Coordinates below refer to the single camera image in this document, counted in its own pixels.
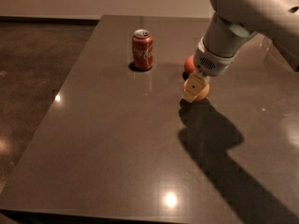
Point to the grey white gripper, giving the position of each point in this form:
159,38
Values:
211,63

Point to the red Coca-Cola can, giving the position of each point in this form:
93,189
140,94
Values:
142,48

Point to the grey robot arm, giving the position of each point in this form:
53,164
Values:
234,23

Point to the orange fruit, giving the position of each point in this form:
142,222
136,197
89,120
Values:
194,91

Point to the red apple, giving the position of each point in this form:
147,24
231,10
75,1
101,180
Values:
189,65

